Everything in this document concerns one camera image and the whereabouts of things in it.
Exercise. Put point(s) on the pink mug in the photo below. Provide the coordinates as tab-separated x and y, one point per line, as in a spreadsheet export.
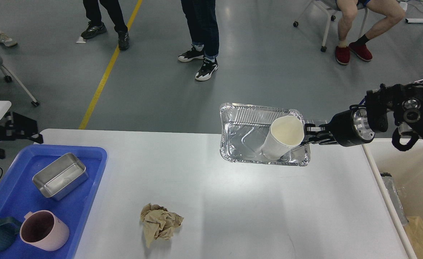
44	230

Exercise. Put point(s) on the blue plastic tray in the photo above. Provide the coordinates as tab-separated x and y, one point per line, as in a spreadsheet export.
18	196

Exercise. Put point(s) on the clear plastic in bin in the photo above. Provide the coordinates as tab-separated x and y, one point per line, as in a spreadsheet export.
389	183

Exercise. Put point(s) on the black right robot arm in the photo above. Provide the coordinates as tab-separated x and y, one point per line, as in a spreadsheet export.
406	104

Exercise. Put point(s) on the stainless steel rectangular container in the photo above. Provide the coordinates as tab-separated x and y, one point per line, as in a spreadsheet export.
60	177

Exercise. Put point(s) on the aluminium foil tray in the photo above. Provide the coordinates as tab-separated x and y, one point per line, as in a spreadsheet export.
244	130

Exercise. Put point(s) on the white paper on floor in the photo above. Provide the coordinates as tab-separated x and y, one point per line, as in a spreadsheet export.
80	40

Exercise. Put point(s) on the person in blue jeans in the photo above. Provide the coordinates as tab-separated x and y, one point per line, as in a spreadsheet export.
204	33

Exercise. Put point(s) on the floor socket plate right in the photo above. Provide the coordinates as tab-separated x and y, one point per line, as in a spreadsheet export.
319	122

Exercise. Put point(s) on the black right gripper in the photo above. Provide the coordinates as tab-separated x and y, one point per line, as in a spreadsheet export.
348	128

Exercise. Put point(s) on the white plastic bin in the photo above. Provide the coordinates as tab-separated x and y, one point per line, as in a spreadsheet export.
406	167

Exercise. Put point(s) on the white paper cup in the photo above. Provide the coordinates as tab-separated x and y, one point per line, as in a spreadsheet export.
285	133

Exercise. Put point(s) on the white office chair right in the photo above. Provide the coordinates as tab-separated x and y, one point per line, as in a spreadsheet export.
329	8

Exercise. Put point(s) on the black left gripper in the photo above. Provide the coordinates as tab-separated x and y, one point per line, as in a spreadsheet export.
17	126

